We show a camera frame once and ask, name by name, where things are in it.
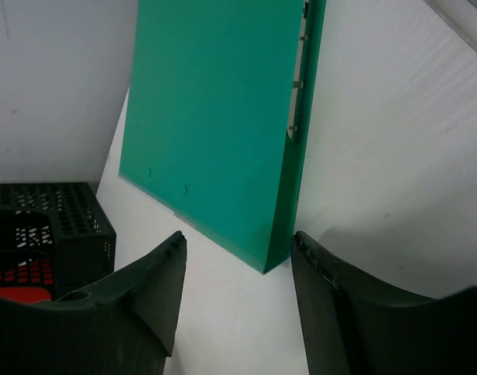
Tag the red notebook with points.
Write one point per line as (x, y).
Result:
(27, 282)

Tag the black mesh file rack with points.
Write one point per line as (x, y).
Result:
(62, 222)

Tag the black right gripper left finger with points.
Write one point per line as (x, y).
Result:
(124, 323)

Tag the green notebook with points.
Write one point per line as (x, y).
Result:
(218, 114)

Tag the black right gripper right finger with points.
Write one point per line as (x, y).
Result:
(355, 323)

